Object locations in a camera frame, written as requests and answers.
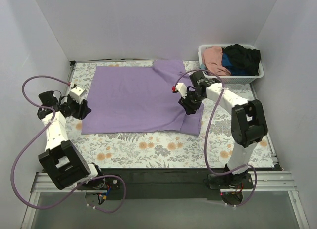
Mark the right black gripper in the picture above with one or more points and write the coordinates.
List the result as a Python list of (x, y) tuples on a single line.
[(188, 105)]

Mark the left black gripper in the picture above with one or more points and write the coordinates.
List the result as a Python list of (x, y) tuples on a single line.
[(80, 110)]

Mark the purple t shirt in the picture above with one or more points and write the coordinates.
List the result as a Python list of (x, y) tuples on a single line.
[(138, 100)]

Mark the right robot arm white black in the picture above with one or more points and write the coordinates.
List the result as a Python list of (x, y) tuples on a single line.
[(248, 123)]

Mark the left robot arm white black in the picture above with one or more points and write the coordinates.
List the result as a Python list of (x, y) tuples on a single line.
[(61, 159)]

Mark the pink t shirt in basket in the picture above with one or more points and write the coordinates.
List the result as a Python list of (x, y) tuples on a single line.
[(212, 59)]

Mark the blue t shirt in basket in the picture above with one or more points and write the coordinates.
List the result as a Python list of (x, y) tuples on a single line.
[(230, 67)]

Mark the black t shirt in basket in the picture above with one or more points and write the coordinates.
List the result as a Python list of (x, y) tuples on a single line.
[(244, 58)]

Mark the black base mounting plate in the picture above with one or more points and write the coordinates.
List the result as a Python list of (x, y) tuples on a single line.
[(169, 183)]

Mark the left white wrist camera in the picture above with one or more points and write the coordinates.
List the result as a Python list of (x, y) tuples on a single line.
[(77, 93)]

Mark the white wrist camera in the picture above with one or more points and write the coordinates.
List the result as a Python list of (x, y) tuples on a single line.
[(77, 93), (180, 88)]

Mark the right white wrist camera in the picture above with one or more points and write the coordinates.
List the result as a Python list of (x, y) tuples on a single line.
[(180, 88)]

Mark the aluminium frame rail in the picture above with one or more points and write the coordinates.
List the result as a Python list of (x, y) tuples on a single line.
[(272, 202)]

